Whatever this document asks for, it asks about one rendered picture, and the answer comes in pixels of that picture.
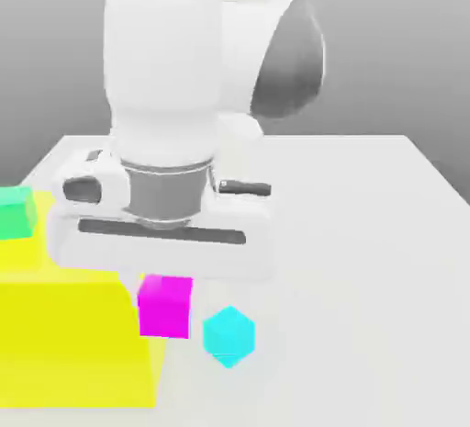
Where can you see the small cyan cube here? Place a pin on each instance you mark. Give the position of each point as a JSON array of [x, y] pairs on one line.
[[229, 335]]

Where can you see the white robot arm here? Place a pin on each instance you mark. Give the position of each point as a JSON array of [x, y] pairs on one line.
[[161, 67]]

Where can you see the large yellow box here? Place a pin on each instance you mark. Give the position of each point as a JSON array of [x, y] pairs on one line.
[[69, 339]]

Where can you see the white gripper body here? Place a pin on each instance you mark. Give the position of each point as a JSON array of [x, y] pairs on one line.
[[161, 254]]

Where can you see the small magenta cube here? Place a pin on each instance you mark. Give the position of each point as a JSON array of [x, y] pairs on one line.
[[165, 307]]

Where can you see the small green cube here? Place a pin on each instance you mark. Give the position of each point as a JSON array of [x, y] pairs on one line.
[[16, 212]]

